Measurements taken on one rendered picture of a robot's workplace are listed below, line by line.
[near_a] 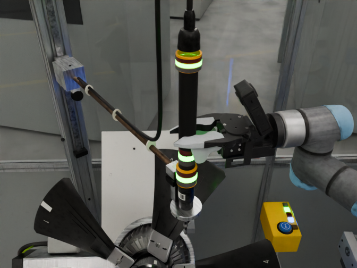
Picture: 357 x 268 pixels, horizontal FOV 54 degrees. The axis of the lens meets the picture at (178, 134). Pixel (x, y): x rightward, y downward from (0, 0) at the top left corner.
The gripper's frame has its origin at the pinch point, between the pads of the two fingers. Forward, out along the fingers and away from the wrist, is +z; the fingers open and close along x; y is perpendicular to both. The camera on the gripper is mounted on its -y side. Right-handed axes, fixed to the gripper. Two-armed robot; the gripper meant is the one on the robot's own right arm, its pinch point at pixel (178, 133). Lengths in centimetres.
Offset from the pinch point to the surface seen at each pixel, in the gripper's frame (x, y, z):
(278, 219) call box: 22, 59, -41
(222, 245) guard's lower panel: 65, 129, -39
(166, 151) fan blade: 24.2, 23.0, -1.5
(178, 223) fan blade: 6.8, 33.3, -1.3
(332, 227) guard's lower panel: 54, 115, -97
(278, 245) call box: 15, 64, -38
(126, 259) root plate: 4.6, 41.4, 13.1
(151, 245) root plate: 8.4, 42.6, 6.2
